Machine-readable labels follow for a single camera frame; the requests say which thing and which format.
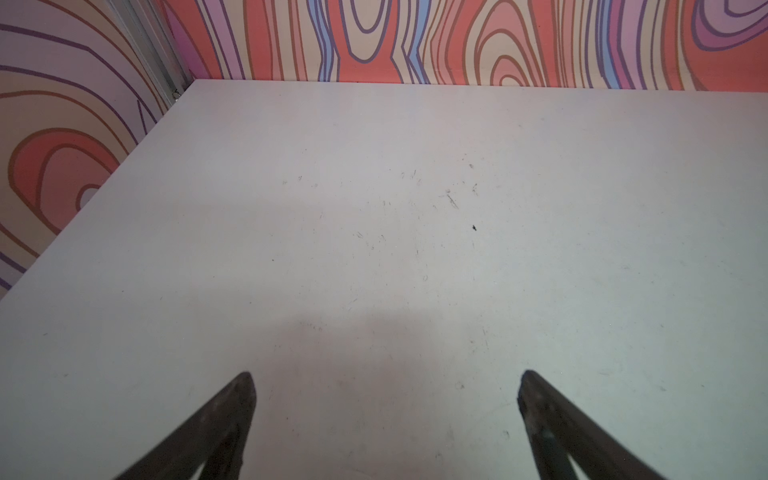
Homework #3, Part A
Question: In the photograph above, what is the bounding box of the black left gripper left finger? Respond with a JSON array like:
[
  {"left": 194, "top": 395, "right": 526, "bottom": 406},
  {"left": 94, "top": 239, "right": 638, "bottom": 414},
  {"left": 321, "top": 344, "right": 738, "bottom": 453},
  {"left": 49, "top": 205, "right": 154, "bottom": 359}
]
[{"left": 118, "top": 371, "right": 257, "bottom": 479}]

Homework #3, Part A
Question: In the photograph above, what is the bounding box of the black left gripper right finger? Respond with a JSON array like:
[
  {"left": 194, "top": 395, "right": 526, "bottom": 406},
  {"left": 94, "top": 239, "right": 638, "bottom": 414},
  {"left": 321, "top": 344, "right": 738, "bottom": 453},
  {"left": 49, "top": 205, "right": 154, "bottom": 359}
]
[{"left": 517, "top": 370, "right": 662, "bottom": 479}]

